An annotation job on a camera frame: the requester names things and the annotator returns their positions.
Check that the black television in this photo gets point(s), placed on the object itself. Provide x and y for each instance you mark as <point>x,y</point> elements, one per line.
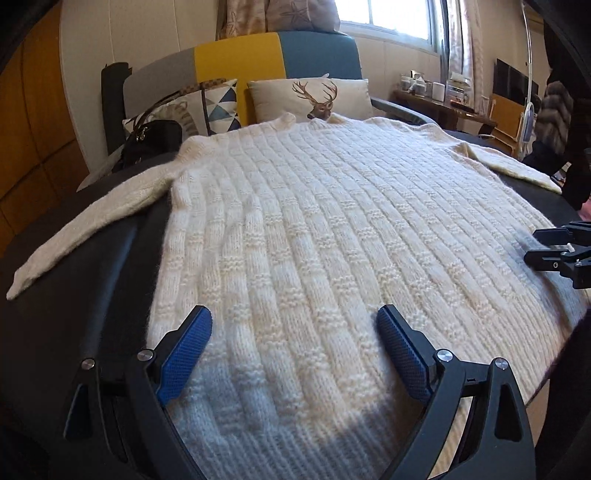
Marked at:
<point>515,76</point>

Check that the grey yellow blue sofa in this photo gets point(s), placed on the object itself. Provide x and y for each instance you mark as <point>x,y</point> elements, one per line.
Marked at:
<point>240,55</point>

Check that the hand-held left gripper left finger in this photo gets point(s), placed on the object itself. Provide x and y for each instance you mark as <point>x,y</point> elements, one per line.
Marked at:
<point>184,360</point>

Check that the wooden wardrobe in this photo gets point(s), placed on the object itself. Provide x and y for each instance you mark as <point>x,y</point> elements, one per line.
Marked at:
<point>37,138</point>

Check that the window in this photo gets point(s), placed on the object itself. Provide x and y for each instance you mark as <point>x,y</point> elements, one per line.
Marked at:
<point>392,18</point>

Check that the black rolled mat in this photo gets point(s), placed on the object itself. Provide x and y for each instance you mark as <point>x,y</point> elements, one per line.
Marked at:
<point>113,101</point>

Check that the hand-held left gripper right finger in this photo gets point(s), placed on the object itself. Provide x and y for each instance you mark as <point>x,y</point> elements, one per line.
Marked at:
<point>406,355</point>

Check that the wooden side table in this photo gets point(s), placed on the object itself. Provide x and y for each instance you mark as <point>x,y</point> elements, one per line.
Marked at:
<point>443,113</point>

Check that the patterned curtain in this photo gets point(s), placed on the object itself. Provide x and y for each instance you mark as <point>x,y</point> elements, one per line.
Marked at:
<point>461,46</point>

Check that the white curved lamp pole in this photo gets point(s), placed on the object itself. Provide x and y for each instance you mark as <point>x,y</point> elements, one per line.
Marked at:
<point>528,69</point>

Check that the white knit sweater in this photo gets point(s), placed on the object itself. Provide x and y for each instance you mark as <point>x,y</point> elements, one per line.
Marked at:
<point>300,230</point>

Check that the black handbag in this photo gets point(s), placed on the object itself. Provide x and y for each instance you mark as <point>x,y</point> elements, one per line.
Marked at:
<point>152,138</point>

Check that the deer print cushion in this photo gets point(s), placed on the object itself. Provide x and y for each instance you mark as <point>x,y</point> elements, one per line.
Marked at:
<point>272,101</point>

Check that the triangle pattern cushion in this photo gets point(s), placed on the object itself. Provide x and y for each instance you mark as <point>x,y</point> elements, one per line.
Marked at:
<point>221,106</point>

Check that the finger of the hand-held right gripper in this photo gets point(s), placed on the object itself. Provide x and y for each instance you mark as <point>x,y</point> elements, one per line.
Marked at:
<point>563,234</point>
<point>554,259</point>

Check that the grey fur coat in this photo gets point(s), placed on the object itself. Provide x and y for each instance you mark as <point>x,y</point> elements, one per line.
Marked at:
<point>554,120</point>

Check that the yellow wooden chair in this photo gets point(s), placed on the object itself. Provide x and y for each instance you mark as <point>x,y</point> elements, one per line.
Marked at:
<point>508,115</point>

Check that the black hanging coat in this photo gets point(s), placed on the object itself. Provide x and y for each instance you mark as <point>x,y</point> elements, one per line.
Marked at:
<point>577,115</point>

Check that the stack of clear containers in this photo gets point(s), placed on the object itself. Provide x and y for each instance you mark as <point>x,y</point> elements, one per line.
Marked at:
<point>459,90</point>

